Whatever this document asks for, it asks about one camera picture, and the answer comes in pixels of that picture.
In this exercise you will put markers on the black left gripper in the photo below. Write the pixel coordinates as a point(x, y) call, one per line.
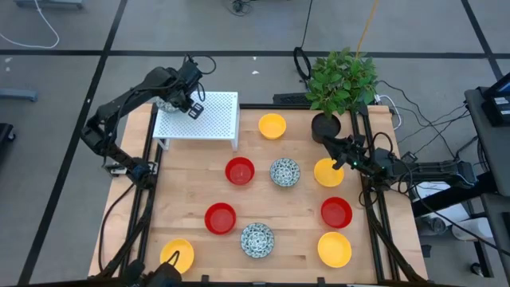
point(187, 77)

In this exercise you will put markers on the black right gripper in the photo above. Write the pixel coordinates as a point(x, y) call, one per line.
point(356, 153)

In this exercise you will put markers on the patterned teal ceramic bowl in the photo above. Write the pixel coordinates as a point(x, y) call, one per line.
point(257, 240)
point(285, 172)
point(164, 106)

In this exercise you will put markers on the yellow plastic mini bowl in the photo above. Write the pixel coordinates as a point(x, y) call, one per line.
point(185, 255)
point(272, 126)
point(334, 249)
point(324, 177)

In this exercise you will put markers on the red plastic mini bowl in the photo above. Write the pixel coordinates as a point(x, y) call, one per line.
point(336, 212)
point(220, 218)
point(239, 170)

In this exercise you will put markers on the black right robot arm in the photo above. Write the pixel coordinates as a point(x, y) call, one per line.
point(434, 169)

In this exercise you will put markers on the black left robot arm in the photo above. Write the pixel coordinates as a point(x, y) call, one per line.
point(131, 95)

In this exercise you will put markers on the black plant pot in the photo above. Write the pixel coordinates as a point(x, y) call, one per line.
point(323, 127)

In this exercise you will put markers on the white perforated metal shelf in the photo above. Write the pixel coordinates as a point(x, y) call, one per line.
point(217, 119)

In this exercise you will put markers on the green leafy plant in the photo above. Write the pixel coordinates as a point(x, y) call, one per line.
point(340, 83)

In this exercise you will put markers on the black power strip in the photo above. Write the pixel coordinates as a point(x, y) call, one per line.
point(289, 99)

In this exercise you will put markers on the black desk beam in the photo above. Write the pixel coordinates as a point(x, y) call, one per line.
point(442, 199)

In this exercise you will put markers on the grey round object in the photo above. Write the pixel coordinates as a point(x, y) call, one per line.
point(436, 225)

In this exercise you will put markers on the small black table clamp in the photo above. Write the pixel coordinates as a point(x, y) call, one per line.
point(321, 280)
point(205, 278)

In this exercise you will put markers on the small black box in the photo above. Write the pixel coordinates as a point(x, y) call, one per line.
point(426, 250)

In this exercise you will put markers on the white paper sheet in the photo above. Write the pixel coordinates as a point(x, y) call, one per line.
point(456, 213)

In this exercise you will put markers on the grey desk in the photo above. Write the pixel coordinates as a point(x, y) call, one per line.
point(496, 151)

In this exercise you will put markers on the white roll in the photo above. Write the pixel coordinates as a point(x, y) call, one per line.
point(476, 229)

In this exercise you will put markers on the grey metal base bar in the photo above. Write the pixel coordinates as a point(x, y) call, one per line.
point(18, 95)
point(52, 3)

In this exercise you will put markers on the black floor object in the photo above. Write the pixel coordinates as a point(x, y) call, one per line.
point(5, 133)

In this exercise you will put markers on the black caster wheel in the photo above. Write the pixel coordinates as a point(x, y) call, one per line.
point(477, 270)

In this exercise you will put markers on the black frame crossbar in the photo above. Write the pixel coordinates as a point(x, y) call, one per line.
point(295, 284)
point(259, 106)

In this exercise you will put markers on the black aluminium side frame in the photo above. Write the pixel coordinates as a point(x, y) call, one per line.
point(144, 235)
point(375, 247)

